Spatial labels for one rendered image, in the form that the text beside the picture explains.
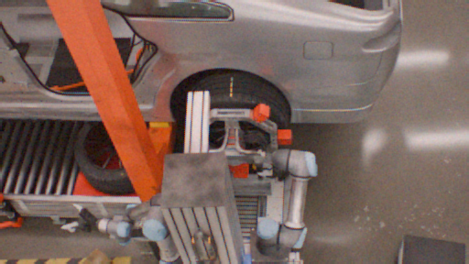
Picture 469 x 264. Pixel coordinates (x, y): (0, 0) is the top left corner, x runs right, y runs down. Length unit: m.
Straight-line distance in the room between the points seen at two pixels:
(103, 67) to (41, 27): 1.98
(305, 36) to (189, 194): 1.40
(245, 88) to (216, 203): 1.51
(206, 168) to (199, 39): 1.24
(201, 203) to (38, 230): 2.73
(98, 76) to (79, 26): 0.35
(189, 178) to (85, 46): 0.86
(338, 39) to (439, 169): 1.77
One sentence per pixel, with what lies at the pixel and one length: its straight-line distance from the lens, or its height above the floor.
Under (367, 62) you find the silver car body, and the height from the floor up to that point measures 1.35.
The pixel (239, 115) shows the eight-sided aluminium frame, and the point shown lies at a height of 1.12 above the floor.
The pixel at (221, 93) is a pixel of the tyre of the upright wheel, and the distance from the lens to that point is 3.70.
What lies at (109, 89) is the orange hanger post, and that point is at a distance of 3.09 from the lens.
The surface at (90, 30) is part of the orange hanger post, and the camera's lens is 2.78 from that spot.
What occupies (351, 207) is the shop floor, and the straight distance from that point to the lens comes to 4.58.
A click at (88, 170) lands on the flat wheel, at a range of 4.40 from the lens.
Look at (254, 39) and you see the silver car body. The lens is 3.44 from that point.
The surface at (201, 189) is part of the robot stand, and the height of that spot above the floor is 2.03.
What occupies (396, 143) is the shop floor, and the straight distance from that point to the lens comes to 4.91.
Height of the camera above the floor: 4.06
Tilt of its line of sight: 55 degrees down
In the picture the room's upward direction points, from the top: 9 degrees counter-clockwise
